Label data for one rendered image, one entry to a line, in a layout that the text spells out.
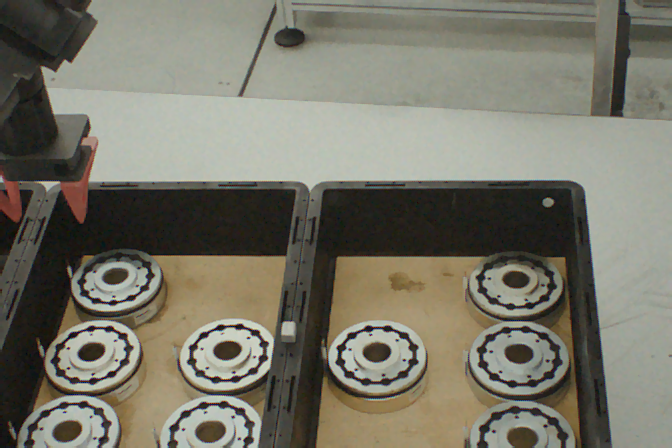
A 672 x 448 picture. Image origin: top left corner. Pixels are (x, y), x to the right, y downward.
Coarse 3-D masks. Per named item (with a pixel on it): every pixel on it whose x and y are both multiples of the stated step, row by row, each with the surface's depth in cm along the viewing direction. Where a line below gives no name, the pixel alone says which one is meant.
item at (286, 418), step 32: (320, 192) 143; (352, 192) 143; (384, 192) 143; (416, 192) 142; (448, 192) 142; (480, 192) 142; (512, 192) 141; (544, 192) 141; (576, 192) 140; (320, 224) 139; (576, 224) 136; (288, 352) 125; (288, 384) 122; (288, 416) 119; (608, 416) 116
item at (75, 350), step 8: (88, 336) 137; (96, 336) 137; (80, 344) 136; (88, 344) 137; (96, 344) 137; (104, 344) 136; (112, 344) 136; (72, 352) 135; (80, 352) 136; (112, 352) 135; (72, 360) 134; (80, 360) 134; (104, 360) 134; (80, 368) 134; (88, 368) 134; (96, 368) 134
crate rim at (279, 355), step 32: (96, 192) 146; (128, 192) 146; (160, 192) 145; (192, 192) 145; (224, 192) 144; (256, 192) 144; (288, 192) 144; (32, 256) 138; (288, 256) 135; (288, 288) 131; (0, 320) 131; (288, 320) 128; (0, 352) 127
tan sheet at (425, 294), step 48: (336, 288) 145; (384, 288) 145; (432, 288) 144; (336, 336) 140; (432, 336) 139; (432, 384) 134; (336, 432) 130; (384, 432) 129; (432, 432) 129; (576, 432) 128
